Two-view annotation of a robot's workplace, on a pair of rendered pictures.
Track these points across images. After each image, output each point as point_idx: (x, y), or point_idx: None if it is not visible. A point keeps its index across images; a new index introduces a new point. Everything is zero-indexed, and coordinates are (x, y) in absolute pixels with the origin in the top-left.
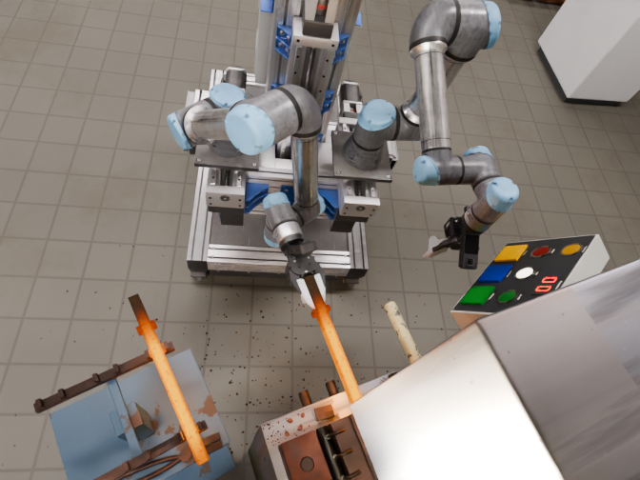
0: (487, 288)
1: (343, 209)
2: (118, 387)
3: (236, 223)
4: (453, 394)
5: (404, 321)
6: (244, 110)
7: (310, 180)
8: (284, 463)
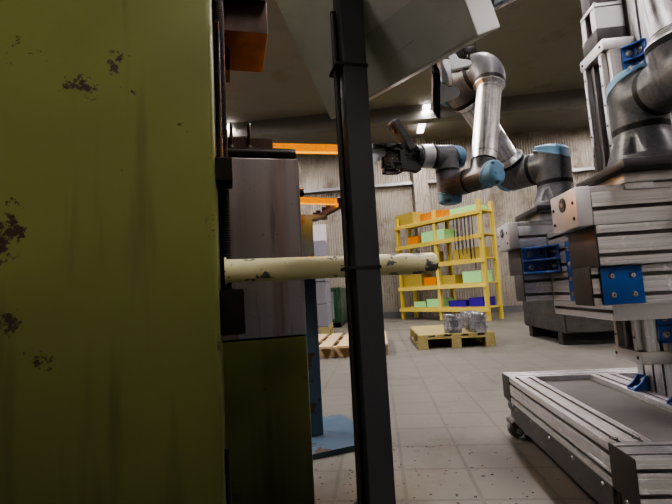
0: None
1: (552, 215)
2: (320, 215)
3: (522, 295)
4: None
5: (402, 256)
6: None
7: (475, 126)
8: None
